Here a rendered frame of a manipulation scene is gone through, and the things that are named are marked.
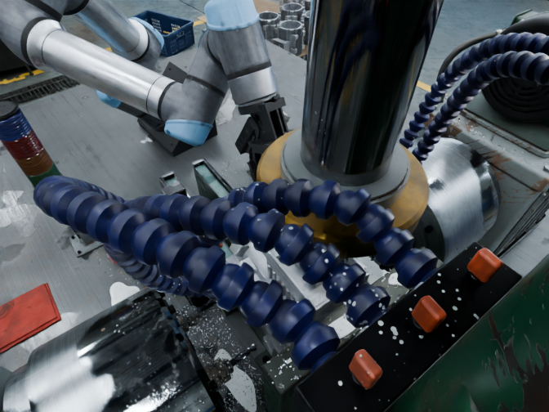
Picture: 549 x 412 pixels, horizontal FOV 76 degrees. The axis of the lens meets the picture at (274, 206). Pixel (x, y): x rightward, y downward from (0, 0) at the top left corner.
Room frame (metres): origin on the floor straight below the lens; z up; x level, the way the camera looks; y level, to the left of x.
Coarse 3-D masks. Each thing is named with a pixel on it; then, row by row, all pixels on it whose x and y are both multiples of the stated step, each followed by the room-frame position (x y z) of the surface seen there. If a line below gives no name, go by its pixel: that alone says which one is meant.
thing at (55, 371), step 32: (96, 320) 0.19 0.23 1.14; (128, 320) 0.19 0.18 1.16; (160, 320) 0.18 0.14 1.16; (192, 320) 0.22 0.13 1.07; (32, 352) 0.16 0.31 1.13; (64, 352) 0.15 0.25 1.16; (96, 352) 0.14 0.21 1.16; (128, 352) 0.14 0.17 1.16; (160, 352) 0.14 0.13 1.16; (192, 352) 0.16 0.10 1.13; (32, 384) 0.11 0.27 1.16; (64, 384) 0.11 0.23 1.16; (96, 384) 0.11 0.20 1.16; (128, 384) 0.11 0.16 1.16; (160, 384) 0.11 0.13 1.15; (192, 384) 0.12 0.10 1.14
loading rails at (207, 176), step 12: (204, 168) 0.73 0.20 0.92; (168, 180) 0.69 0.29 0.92; (204, 180) 0.69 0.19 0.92; (216, 180) 0.69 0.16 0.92; (204, 192) 0.70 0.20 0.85; (216, 192) 0.64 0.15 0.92; (228, 192) 0.64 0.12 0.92; (228, 252) 0.45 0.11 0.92; (228, 312) 0.35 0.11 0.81; (240, 312) 0.36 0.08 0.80; (264, 360) 0.24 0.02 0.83
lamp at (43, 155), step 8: (40, 152) 0.56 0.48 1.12; (16, 160) 0.54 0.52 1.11; (24, 160) 0.54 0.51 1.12; (32, 160) 0.54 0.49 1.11; (40, 160) 0.55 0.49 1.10; (48, 160) 0.57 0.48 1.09; (24, 168) 0.54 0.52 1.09; (32, 168) 0.54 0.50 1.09; (40, 168) 0.55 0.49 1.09; (48, 168) 0.56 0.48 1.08
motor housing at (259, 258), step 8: (232, 256) 0.35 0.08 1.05; (248, 256) 0.34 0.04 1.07; (256, 256) 0.34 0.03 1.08; (264, 256) 0.33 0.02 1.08; (256, 264) 0.32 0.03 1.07; (264, 264) 0.32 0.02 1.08; (256, 272) 0.31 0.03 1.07; (264, 272) 0.31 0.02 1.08; (256, 280) 0.30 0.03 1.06; (264, 280) 0.29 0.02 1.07; (264, 328) 0.23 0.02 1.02; (272, 344) 0.21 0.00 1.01; (280, 344) 0.20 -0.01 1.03; (288, 344) 0.19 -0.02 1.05
